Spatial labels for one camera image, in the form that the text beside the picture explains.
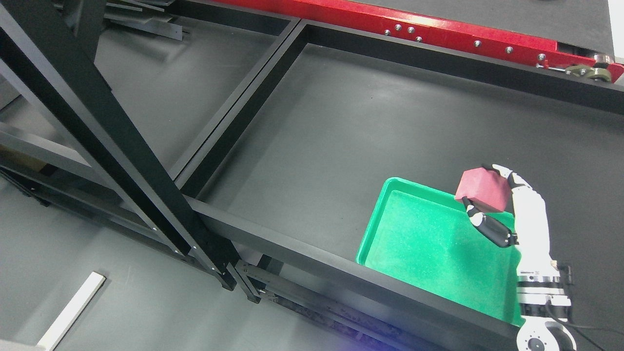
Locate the red metal beam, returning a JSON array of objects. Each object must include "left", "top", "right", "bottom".
[{"left": 227, "top": 0, "right": 623, "bottom": 82}]

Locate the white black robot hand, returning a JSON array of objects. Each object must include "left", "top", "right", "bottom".
[{"left": 461, "top": 164, "right": 560, "bottom": 281}]

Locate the white table leg base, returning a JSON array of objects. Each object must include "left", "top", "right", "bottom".
[{"left": 37, "top": 272, "right": 107, "bottom": 351}]

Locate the pink foam block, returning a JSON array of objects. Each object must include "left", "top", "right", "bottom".
[{"left": 454, "top": 167, "right": 511, "bottom": 213}]

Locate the green plastic tray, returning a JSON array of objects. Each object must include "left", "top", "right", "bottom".
[{"left": 356, "top": 177, "right": 524, "bottom": 327}]

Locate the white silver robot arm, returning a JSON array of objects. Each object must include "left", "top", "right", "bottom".
[{"left": 516, "top": 262, "right": 623, "bottom": 351}]

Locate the dark metal shelf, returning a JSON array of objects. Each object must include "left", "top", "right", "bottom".
[
  {"left": 178, "top": 20, "right": 623, "bottom": 351},
  {"left": 1, "top": 0, "right": 300, "bottom": 291}
]

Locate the dark metal left shelf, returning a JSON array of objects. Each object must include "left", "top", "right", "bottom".
[{"left": 1, "top": 0, "right": 300, "bottom": 291}]

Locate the dark metal center shelf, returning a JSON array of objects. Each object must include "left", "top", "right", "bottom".
[{"left": 178, "top": 20, "right": 623, "bottom": 351}]

